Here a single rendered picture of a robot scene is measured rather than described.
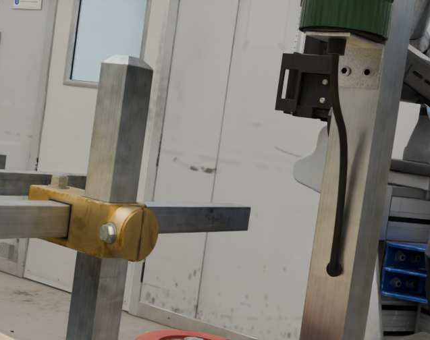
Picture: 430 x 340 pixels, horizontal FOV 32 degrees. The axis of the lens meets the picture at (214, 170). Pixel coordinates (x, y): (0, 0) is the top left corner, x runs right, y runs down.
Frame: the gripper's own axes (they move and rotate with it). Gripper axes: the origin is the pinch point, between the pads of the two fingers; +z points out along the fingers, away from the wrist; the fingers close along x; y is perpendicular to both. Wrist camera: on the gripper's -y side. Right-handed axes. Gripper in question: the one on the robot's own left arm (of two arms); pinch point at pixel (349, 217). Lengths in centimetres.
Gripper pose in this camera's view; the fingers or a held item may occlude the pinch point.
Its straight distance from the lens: 68.6
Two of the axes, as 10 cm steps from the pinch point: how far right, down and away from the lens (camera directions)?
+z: -1.4, 9.9, 0.6
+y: -7.7, -1.4, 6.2
